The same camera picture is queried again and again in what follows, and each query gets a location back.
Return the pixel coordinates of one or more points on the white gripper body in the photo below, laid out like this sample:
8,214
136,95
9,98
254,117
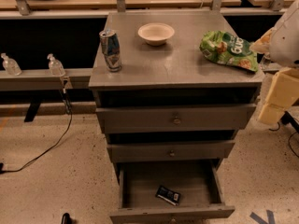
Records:
286,46

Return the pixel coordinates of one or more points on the dark blue rxbar wrapper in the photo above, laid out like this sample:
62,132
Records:
168,195

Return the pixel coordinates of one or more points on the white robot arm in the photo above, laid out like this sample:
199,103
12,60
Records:
281,44

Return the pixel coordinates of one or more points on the grey top drawer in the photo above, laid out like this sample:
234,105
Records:
174,118

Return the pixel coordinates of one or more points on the grey wooden drawer cabinet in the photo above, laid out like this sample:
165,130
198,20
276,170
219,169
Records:
175,73

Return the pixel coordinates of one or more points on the grey middle drawer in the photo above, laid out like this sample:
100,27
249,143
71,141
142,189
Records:
170,151

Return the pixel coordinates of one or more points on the grey open bottom drawer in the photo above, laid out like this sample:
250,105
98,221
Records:
196,181

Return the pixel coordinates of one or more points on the green chip bag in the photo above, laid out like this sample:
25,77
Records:
224,48

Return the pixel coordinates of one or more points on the white paper bowl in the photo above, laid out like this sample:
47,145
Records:
156,34

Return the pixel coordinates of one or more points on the crushed blue silver can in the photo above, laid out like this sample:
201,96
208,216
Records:
111,49

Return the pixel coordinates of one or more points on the black object at floor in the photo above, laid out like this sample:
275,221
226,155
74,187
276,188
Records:
66,219

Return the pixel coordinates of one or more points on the left clear sanitizer bottle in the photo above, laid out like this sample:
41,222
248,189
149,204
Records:
10,65

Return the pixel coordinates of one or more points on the grey metal shelf rail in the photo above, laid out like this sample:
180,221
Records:
43,80

